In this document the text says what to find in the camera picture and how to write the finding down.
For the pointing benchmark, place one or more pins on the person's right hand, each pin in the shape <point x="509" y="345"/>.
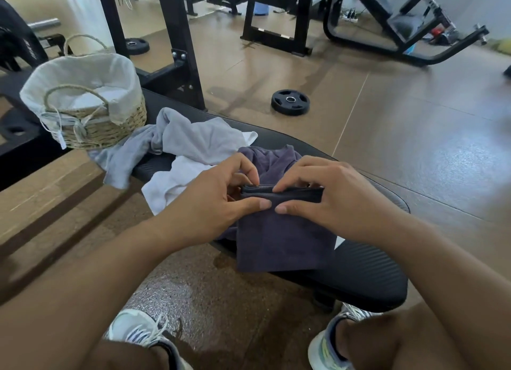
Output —
<point x="351" y="202"/>

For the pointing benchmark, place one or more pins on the person's left hand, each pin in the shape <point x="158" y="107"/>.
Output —
<point x="199" y="206"/>

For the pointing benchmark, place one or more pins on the white towel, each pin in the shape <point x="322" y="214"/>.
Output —
<point x="175" y="182"/>
<point x="96" y="96"/>

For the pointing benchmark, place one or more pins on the light grey towel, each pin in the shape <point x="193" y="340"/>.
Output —
<point x="191" y="134"/>

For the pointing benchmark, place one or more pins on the woven basket with white liner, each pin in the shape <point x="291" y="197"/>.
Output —
<point x="80" y="68"/>

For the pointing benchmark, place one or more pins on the person's left forearm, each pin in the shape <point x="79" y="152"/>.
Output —
<point x="80" y="302"/>

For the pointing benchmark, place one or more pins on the person's right forearm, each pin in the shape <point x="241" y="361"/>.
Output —
<point x="459" y="286"/>

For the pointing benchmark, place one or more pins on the person's left white shoe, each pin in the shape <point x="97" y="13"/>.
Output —
<point x="127" y="327"/>

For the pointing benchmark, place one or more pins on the person's white shoe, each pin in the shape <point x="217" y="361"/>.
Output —
<point x="127" y="327"/>
<point x="319" y="349"/>

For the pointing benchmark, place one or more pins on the person's right leg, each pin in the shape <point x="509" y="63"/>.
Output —
<point x="379" y="341"/>

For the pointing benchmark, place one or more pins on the person's leg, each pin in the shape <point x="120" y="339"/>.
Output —
<point x="379" y="341"/>
<point x="127" y="359"/>

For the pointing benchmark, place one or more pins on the person's right white shoe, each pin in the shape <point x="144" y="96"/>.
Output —
<point x="319" y="349"/>

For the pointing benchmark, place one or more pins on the person's left leg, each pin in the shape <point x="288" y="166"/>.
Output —
<point x="127" y="359"/>

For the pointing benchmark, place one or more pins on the black padded weight bench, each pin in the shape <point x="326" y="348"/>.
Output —
<point x="359" y="274"/>

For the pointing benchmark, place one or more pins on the black rubber weight plate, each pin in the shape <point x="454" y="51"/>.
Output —
<point x="141" y="50"/>
<point x="279" y="104"/>

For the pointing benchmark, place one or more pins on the black steel squat rack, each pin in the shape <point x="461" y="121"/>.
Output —
<point x="179" y="30"/>

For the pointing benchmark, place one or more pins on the black steel base beam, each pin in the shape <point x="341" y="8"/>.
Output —
<point x="24" y="166"/>

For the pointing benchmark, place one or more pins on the white power strip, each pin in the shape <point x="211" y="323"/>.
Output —
<point x="351" y="18"/>

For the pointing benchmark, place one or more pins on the small red object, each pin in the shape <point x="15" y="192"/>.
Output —
<point x="437" y="31"/>

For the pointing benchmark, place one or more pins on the black gym accessory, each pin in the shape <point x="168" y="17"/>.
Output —
<point x="508" y="71"/>

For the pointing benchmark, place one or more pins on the blue plastic container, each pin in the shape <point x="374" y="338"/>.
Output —
<point x="261" y="10"/>

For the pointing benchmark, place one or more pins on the large black weight plate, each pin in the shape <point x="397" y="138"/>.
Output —
<point x="10" y="120"/>

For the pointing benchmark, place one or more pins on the yellow green cushion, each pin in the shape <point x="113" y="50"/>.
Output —
<point x="503" y="46"/>

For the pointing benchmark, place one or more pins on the silver steel barbell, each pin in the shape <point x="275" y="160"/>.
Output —
<point x="44" y="24"/>

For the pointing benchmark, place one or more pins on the black bumper plate white print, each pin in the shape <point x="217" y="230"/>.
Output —
<point x="20" y="42"/>

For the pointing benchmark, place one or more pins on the black bench press frame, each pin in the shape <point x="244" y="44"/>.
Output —
<point x="303" y="18"/>

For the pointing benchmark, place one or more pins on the black barbell stand frame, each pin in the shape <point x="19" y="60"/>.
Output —
<point x="56" y="42"/>

